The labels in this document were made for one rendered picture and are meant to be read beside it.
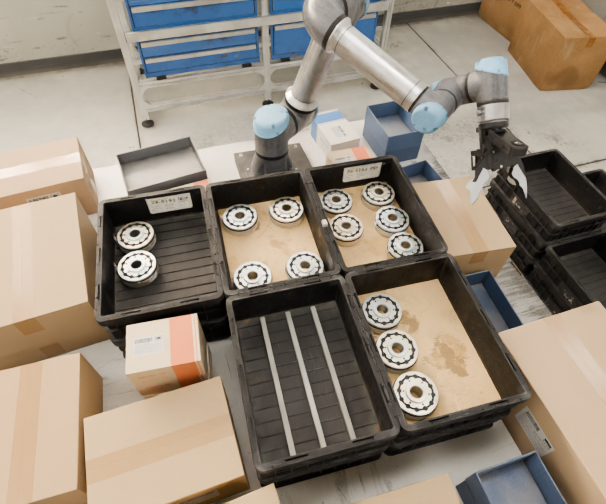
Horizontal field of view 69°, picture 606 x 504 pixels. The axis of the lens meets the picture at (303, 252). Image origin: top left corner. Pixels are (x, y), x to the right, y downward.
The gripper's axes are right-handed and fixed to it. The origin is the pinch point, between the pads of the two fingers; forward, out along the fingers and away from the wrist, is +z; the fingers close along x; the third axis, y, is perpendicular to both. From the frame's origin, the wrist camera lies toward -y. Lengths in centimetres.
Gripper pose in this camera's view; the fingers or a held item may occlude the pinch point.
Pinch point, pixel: (500, 202)
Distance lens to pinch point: 123.3
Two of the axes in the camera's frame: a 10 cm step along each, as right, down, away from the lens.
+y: -1.5, -1.4, 9.8
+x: -9.8, 1.2, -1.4
